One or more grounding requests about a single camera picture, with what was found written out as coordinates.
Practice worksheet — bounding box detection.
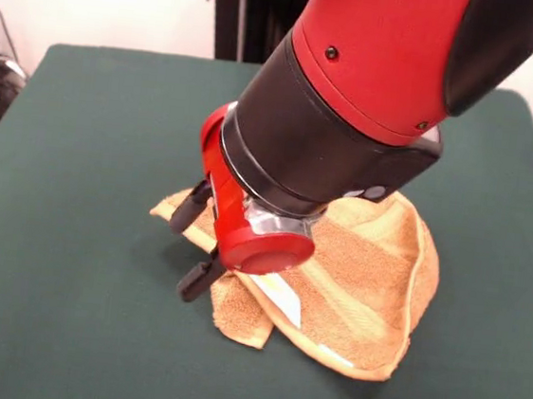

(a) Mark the orange terry towel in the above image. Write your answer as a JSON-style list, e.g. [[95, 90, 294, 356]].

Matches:
[[134, 166, 450, 388]]

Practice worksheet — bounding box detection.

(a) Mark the dark green table cloth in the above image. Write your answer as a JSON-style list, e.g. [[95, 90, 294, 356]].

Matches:
[[0, 35, 533, 399]]

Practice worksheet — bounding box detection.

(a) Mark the white cable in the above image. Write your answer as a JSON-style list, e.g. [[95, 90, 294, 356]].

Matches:
[[0, 54, 29, 81]]

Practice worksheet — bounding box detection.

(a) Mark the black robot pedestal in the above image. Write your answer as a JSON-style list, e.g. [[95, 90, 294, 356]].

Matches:
[[199, 0, 317, 70]]

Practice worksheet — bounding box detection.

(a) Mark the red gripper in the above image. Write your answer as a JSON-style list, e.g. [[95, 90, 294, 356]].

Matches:
[[159, 97, 330, 316]]

